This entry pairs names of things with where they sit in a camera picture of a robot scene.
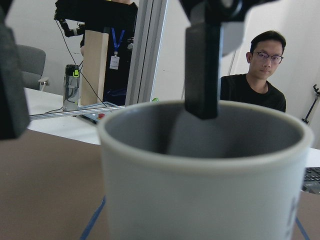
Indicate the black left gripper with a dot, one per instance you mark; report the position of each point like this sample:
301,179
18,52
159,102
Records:
216,29

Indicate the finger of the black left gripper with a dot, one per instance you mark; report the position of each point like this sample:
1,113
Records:
14,114

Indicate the white ribbed mug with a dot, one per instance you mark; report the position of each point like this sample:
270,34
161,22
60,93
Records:
169,175

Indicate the silver reacher grabber tool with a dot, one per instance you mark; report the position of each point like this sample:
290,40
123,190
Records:
78,112

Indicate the grey chair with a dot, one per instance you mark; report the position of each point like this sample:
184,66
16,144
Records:
32,63

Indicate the clear water bottle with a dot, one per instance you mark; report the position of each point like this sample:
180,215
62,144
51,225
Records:
71,85

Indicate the seated person in black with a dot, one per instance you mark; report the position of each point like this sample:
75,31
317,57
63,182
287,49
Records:
264,57

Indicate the black tripod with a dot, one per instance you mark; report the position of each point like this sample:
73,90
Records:
316,90

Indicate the black keyboard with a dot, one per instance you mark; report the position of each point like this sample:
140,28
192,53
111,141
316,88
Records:
311,182

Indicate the aluminium frame post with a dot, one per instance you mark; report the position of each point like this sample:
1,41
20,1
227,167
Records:
146,49

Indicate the standing person with lanyard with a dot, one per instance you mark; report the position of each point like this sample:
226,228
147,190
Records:
120,25

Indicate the wooden post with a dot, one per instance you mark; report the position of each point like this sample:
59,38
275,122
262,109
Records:
94,67

